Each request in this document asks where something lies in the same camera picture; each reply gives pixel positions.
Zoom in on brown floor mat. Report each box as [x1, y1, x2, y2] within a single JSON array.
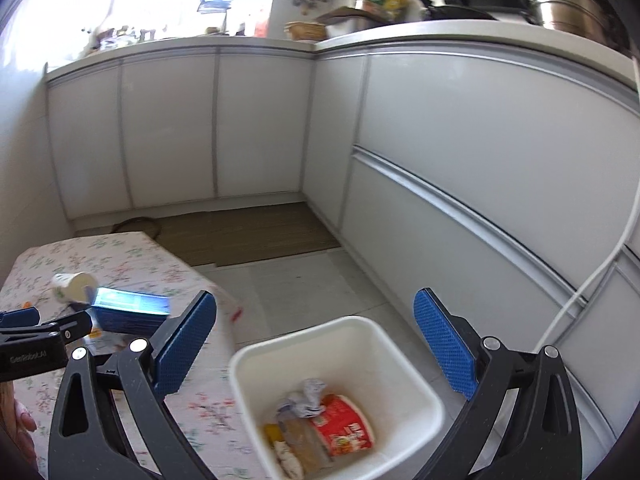
[[150, 202, 341, 268]]

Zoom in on floral tablecloth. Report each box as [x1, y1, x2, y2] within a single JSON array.
[[0, 232, 271, 480]]

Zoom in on white cabinet drawer front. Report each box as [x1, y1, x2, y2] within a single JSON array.
[[342, 152, 640, 441], [352, 52, 640, 281]]

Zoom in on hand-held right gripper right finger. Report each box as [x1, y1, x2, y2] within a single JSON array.
[[412, 287, 583, 480]]

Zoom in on clear plastic bottle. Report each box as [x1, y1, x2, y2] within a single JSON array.
[[280, 417, 333, 476]]

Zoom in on metal basin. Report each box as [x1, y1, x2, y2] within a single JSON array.
[[317, 7, 396, 32]]

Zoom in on wicker basket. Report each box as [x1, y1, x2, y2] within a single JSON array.
[[285, 21, 328, 41]]

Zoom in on white cable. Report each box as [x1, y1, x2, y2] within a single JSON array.
[[532, 195, 640, 356]]

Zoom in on silver wrapper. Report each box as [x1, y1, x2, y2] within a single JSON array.
[[277, 379, 328, 421]]

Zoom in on white paper cup green print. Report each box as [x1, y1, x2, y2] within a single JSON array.
[[51, 272, 98, 307]]

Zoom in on white kitchen countertop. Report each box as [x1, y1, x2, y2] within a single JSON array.
[[45, 20, 638, 91]]

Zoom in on green yellow snack bags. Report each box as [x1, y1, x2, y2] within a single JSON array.
[[356, 0, 408, 23]]

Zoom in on white plastic bin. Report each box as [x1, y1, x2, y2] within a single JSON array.
[[229, 316, 446, 480]]

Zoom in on dark round object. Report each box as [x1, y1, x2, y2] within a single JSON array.
[[111, 217, 162, 238]]

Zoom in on white tissue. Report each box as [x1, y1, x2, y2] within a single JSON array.
[[274, 442, 305, 478]]

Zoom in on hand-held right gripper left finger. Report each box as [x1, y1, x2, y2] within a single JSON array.
[[47, 290, 221, 480]]

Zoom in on kitchen utensils clutter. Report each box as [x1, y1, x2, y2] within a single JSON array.
[[87, 22, 161, 51]]

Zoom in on steel pot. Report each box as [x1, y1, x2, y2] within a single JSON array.
[[517, 0, 621, 43]]

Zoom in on blue cardboard box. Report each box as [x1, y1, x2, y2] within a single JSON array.
[[90, 287, 172, 335]]

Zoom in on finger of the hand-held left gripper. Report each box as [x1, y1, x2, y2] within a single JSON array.
[[0, 307, 42, 332], [47, 311, 95, 346]]

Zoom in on person's left hand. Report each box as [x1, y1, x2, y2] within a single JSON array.
[[0, 382, 38, 463]]

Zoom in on narrow white cabinet door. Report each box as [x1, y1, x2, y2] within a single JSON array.
[[302, 55, 370, 241]]

